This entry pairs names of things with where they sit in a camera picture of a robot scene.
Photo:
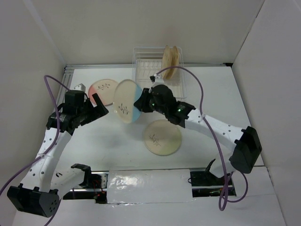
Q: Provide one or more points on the blue and cream plate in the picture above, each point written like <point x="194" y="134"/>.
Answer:
<point x="126" y="94"/>

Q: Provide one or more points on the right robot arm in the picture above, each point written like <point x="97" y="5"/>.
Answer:
<point x="244" y="144"/>

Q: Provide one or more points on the white wire dish rack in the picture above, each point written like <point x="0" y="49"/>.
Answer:
<point x="150" y="53"/>

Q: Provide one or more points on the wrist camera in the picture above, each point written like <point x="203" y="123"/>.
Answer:
<point x="80" y="87"/>
<point x="156" y="80"/>

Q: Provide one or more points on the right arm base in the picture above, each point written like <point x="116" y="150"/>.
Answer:
<point x="205" y="184"/>

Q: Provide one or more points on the white taped cover panel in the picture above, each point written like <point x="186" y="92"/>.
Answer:
<point x="149" y="186"/>

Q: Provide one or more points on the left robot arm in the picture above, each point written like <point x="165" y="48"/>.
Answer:
<point x="41" y="190"/>

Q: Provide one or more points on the white drip tray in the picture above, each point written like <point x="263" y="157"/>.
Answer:
<point x="144" y="68"/>

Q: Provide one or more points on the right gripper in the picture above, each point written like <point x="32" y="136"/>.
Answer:
<point x="144" y="101"/>

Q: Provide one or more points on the floral cream plate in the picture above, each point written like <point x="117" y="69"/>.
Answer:
<point x="166" y="61"/>
<point x="175" y="61"/>

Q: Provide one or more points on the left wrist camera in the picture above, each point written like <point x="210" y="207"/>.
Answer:
<point x="80" y="87"/>

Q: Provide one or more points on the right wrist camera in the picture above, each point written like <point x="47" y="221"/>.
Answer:
<point x="156" y="80"/>

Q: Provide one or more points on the pink and cream plate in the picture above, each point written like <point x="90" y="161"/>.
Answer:
<point x="105" y="89"/>

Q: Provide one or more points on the green and cream plate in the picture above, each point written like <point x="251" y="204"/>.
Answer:
<point x="162" y="138"/>

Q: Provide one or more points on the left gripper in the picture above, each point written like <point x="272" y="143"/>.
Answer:
<point x="98" y="111"/>

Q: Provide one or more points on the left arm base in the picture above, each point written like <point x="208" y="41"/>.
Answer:
<point x="94" y="186"/>

